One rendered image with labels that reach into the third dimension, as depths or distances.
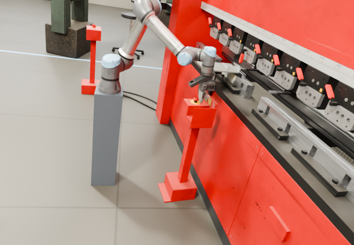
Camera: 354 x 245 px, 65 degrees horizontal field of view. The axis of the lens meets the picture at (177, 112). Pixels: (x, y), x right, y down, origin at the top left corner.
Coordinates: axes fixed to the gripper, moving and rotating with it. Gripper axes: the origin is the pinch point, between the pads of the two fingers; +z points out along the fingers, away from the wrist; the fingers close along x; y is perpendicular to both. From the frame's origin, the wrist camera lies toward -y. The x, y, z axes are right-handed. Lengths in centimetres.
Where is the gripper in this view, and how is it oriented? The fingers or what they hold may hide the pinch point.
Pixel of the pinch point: (199, 101)
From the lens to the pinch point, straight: 182.5
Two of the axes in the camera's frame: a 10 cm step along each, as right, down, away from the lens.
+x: -3.0, -4.8, 8.2
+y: 9.5, -0.8, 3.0
